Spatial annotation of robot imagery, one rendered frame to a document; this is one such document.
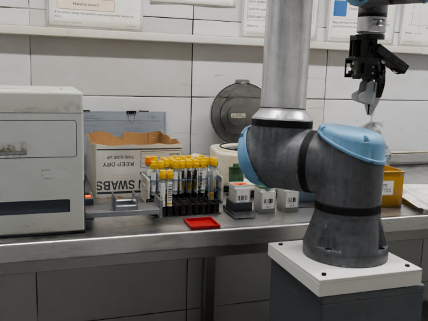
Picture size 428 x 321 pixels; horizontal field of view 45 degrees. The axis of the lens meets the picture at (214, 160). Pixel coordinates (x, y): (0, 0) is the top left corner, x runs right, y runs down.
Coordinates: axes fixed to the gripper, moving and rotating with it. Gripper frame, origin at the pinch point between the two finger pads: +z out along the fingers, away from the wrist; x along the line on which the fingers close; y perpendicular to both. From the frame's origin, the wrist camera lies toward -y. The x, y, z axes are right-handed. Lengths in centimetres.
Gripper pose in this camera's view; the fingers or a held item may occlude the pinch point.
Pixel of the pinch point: (371, 110)
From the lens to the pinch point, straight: 148.1
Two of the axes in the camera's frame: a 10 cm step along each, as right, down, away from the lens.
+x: 2.5, 1.7, -9.5
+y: -9.7, 0.1, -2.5
